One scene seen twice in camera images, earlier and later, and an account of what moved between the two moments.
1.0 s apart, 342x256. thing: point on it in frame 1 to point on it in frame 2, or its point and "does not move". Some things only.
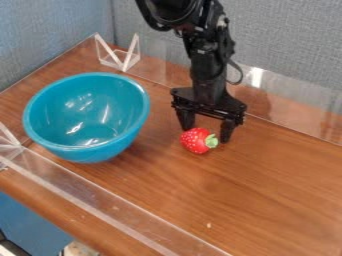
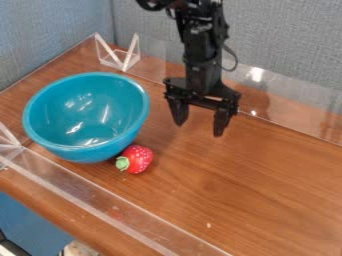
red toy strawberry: (198, 140) to (136, 160)
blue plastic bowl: (87, 116) does not move
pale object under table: (78, 249) does not move
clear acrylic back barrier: (289, 100) does not move
